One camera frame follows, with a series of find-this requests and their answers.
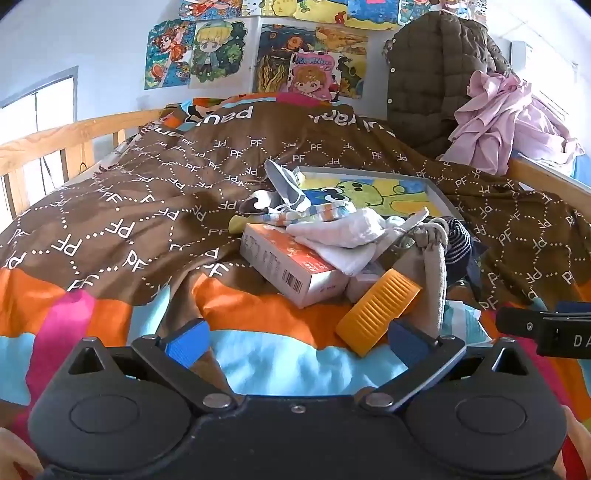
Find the beige sock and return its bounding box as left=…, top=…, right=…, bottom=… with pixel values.
left=399, top=217, right=450, bottom=342

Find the grey white sock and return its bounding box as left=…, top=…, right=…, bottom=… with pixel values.
left=264, top=159, right=309, bottom=209

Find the yellow fruit poster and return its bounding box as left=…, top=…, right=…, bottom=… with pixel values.
left=242, top=0, right=298, bottom=19

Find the white towel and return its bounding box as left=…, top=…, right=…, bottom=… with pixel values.
left=318, top=244, right=386, bottom=274

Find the colourful cartoon poster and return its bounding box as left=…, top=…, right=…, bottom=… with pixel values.
left=399, top=0, right=441, bottom=24

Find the white black-print sock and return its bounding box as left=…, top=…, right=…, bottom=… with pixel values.
left=236, top=191, right=278, bottom=217

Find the pink girl poster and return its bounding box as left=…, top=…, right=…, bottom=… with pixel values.
left=288, top=52, right=342, bottom=103

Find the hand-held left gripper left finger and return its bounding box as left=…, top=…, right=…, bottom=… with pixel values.
left=69, top=318, right=237, bottom=415

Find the white gauze cloth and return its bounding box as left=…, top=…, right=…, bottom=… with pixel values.
left=286, top=207, right=409, bottom=250

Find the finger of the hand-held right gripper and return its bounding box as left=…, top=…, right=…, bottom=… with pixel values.
left=496, top=302, right=591, bottom=344

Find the brown quilted jacket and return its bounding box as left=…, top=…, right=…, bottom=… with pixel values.
left=382, top=10, right=513, bottom=162

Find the orange-haired girl poster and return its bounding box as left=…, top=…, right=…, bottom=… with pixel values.
left=179, top=0, right=243, bottom=20

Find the girl poster blue background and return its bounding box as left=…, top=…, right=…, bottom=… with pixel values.
left=144, top=21, right=195, bottom=90

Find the dark seaweed painting poster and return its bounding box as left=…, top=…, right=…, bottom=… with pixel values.
left=253, top=23, right=319, bottom=95

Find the orange ribbed soft pad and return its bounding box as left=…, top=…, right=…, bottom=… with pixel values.
left=335, top=268, right=423, bottom=357

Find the blue red poster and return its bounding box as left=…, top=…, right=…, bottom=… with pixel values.
left=346, top=0, right=400, bottom=31

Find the blond boy poster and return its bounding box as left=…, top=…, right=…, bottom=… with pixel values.
left=189, top=18, right=252, bottom=88

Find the small white carton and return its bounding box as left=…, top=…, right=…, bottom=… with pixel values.
left=346, top=271, right=393, bottom=304

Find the person's left hand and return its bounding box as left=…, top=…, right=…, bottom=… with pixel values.
left=0, top=427, right=45, bottom=480

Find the orange white cardboard box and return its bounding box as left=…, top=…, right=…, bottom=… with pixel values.
left=239, top=223, right=349, bottom=309

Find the brown orange printed blanket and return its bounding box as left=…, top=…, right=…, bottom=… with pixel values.
left=0, top=92, right=591, bottom=462

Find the grey tray with cartoon picture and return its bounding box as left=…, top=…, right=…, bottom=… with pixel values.
left=291, top=165, right=465, bottom=222

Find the pink garment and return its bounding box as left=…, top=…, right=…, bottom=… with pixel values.
left=436, top=69, right=586, bottom=176

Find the pastel striped sock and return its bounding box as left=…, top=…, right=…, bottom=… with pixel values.
left=262, top=203, right=357, bottom=228

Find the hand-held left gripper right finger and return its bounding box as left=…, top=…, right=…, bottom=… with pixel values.
left=355, top=319, right=532, bottom=415

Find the yellow beach poster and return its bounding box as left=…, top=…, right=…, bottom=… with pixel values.
left=295, top=0, right=348, bottom=25

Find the window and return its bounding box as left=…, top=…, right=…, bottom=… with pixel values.
left=0, top=67, right=79, bottom=217

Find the dark striped sock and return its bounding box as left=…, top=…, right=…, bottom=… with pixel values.
left=445, top=218, right=474, bottom=284

